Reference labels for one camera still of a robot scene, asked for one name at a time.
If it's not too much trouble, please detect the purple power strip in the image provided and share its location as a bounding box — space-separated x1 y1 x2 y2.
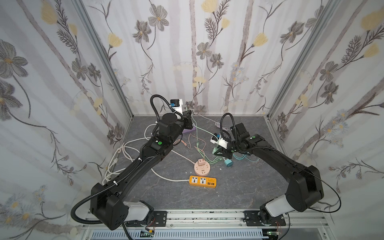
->
183 127 196 134

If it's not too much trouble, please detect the teal charger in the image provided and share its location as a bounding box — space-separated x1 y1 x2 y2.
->
224 159 234 167

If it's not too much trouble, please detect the pink charger adapter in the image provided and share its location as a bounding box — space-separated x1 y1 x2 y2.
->
198 159 207 169

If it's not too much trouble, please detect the pink round power socket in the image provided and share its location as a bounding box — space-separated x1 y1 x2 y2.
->
194 159 211 177

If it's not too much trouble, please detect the orange power strip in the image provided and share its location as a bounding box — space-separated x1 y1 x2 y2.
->
189 176 217 188

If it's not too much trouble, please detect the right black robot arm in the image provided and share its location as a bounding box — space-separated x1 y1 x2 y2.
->
214 113 326 225

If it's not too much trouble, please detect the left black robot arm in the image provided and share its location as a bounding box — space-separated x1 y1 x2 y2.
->
71 95 193 230

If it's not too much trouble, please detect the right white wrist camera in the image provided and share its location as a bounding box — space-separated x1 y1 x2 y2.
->
210 134 228 149

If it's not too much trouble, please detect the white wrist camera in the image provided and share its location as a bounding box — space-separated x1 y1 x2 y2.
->
210 134 228 149
170 99 183 115

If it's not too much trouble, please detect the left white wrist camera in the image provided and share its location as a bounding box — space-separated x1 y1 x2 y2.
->
170 99 183 115

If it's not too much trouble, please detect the green multi-head cable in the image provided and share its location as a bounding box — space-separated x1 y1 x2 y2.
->
191 116 224 164

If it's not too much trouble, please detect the white bundled cable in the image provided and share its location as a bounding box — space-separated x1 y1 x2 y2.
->
194 113 232 131

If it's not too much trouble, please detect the pink multi-head cable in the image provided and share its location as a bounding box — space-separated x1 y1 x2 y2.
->
179 131 208 151

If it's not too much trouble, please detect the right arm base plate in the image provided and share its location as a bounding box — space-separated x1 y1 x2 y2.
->
243 210 287 227

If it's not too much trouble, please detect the white vented cable duct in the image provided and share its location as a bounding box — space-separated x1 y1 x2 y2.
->
89 229 269 240

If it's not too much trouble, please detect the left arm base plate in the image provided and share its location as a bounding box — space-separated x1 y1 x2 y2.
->
147 211 168 228

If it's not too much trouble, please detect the white orange strip cord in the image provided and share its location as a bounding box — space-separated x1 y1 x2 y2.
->
101 140 191 185

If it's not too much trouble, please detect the aluminium front rail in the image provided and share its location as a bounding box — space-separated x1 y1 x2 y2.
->
81 208 331 232

